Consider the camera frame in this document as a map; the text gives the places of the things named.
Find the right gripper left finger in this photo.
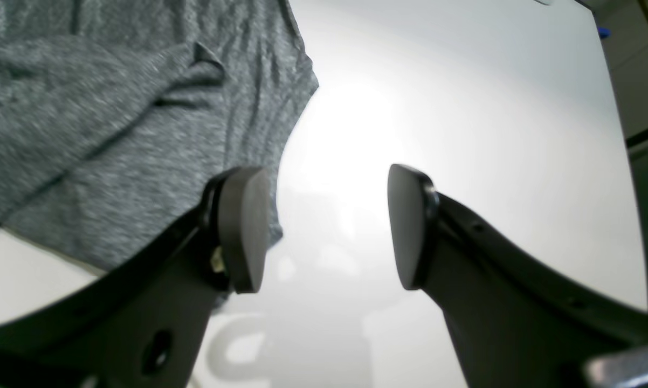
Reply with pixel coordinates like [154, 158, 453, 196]
[0, 167, 270, 387]

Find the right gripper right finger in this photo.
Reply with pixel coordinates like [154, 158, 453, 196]
[388, 164, 648, 387]

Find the grey long-sleeve T-shirt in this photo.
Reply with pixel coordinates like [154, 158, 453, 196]
[0, 1, 318, 269]

